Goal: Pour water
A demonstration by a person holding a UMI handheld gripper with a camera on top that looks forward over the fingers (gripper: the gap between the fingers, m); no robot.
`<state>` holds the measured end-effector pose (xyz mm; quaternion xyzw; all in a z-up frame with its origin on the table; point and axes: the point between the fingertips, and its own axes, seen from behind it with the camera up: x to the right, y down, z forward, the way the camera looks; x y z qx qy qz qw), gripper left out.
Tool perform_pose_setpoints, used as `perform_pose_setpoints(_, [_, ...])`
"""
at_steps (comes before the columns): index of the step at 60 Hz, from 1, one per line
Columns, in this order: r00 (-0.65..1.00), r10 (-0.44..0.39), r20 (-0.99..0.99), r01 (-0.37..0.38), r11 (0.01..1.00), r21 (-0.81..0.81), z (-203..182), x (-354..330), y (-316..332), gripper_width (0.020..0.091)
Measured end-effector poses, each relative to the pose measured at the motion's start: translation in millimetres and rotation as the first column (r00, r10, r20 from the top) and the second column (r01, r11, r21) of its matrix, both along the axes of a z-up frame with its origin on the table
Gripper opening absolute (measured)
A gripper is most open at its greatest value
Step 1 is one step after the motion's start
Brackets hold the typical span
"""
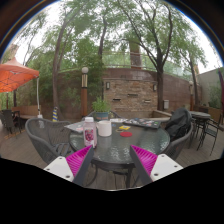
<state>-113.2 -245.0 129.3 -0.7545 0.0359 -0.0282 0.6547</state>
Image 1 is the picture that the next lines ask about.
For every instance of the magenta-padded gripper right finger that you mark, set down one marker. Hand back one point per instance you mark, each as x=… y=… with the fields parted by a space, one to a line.
x=163 y=166

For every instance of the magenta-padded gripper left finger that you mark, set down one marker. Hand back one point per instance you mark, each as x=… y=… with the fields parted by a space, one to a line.
x=61 y=166

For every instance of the pink juice bottle white cap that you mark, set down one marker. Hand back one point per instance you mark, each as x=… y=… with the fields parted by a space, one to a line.
x=90 y=135

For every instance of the silver laptop with stickers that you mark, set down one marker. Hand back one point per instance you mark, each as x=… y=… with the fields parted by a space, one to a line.
x=75 y=126

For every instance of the black backpack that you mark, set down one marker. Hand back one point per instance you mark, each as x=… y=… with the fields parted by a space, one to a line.
x=179 y=122

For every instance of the dark laptop with stickers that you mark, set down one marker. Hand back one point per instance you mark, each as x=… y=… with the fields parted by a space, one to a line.
x=143 y=123

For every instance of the flat round red coaster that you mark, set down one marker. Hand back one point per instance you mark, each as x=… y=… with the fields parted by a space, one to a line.
x=126 y=134

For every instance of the blue yellow striped cone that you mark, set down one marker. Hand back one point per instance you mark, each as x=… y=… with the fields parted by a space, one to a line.
x=55 y=115

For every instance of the small yellow box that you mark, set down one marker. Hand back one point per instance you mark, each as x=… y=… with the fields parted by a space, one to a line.
x=124 y=127

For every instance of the white ceramic cup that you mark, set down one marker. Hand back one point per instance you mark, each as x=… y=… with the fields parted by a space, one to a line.
x=104 y=128

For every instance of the black metal patio chair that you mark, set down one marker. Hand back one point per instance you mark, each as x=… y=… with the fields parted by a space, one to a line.
x=213 y=128

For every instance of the round dark patio table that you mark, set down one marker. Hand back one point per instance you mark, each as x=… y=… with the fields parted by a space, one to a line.
x=200 y=115

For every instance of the white paper booklet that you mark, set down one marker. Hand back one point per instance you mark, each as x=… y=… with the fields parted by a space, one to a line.
x=117 y=120

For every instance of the dark patio chair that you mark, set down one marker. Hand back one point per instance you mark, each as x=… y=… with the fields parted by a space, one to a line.
x=7 y=120

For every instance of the green plant in blue pot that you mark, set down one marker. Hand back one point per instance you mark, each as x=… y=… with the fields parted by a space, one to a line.
x=100 y=106

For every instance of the orange patio umbrella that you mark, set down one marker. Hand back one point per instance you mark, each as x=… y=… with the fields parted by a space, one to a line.
x=15 y=75

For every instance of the white wall utility box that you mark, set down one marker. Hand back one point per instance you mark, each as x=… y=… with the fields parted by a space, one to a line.
x=166 y=104

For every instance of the brown globe lamp post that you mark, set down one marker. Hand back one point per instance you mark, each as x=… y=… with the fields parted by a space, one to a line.
x=191 y=98
x=84 y=96

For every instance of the black wall lantern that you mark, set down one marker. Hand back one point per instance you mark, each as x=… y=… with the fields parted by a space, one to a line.
x=108 y=85
x=154 y=87

